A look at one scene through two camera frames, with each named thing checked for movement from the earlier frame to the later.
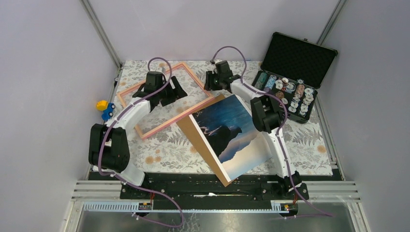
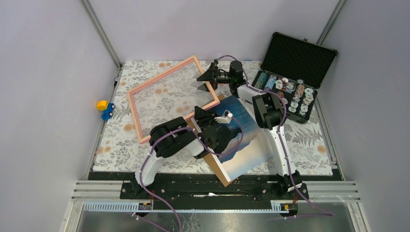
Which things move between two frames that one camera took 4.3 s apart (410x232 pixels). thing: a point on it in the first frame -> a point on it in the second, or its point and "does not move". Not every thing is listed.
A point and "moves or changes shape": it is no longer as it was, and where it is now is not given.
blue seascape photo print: (229, 129) does not move
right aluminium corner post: (330, 21) does not move
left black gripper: (179, 92) -> (201, 116)
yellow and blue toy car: (107, 108) does not move
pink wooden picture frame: (182, 64) moves or changes shape
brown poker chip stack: (280, 94) does not move
